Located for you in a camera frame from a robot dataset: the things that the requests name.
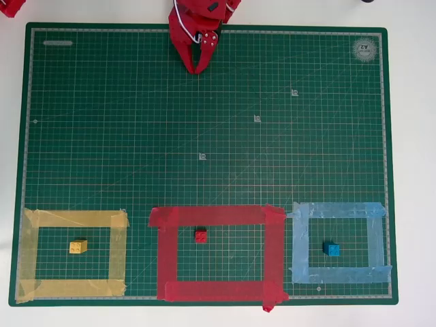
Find yellow tape rectangle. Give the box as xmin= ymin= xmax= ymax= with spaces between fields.
xmin=16 ymin=208 xmax=130 ymax=304

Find red tape rectangle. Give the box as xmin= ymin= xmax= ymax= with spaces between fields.
xmin=149 ymin=203 xmax=290 ymax=313

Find yellow toy brick cube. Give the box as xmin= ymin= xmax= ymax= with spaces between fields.
xmin=69 ymin=239 xmax=88 ymax=255

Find blue toy brick cube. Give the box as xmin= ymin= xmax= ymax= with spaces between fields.
xmin=322 ymin=240 xmax=341 ymax=257

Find blue tape rectangle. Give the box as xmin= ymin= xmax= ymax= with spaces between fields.
xmin=287 ymin=201 xmax=393 ymax=285

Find red leader arm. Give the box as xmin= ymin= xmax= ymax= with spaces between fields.
xmin=0 ymin=0 xmax=27 ymax=18

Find green cutting mat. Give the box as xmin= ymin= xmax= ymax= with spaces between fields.
xmin=8 ymin=22 xmax=399 ymax=307

